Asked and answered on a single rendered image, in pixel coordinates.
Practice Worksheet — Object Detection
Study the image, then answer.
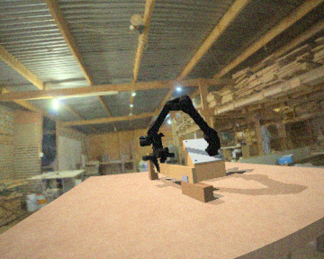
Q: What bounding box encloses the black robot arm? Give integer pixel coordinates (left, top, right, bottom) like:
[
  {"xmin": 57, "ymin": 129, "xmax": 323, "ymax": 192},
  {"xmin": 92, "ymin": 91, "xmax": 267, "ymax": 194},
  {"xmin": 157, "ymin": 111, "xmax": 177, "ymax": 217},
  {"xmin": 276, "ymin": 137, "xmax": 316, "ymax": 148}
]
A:
[{"xmin": 139, "ymin": 95, "xmax": 221, "ymax": 157}]

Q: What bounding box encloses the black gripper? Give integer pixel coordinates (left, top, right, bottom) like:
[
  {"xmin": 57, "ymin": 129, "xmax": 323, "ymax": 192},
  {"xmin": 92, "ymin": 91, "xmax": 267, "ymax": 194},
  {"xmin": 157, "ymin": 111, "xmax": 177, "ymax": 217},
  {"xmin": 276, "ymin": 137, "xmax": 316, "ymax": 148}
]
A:
[{"xmin": 142, "ymin": 145, "xmax": 175, "ymax": 171}]

